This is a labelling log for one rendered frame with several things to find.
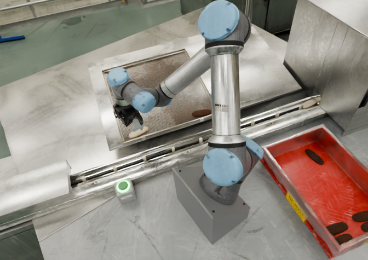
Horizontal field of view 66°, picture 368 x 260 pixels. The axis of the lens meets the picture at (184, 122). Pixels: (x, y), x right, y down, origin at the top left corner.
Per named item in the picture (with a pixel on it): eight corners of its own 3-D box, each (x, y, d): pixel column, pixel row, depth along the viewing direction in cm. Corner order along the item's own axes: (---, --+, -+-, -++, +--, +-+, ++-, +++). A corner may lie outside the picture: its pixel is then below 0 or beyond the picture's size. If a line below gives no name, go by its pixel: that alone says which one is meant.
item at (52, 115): (98, 291, 171) (38, 242, 111) (45, 163, 239) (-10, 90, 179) (300, 147, 233) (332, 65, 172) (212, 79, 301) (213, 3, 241)
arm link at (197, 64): (247, 11, 99) (153, 91, 121) (237, 3, 89) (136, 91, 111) (265, 38, 97) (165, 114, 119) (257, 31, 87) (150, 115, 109)
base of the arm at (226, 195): (241, 204, 104) (257, 185, 101) (214, 205, 95) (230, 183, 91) (219, 176, 115) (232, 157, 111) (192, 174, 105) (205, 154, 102)
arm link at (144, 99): (165, 96, 105) (144, 81, 109) (147, 96, 95) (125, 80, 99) (156, 114, 108) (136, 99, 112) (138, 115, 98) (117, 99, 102)
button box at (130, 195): (121, 209, 121) (115, 197, 113) (118, 194, 126) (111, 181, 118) (139, 202, 123) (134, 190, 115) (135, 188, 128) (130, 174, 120)
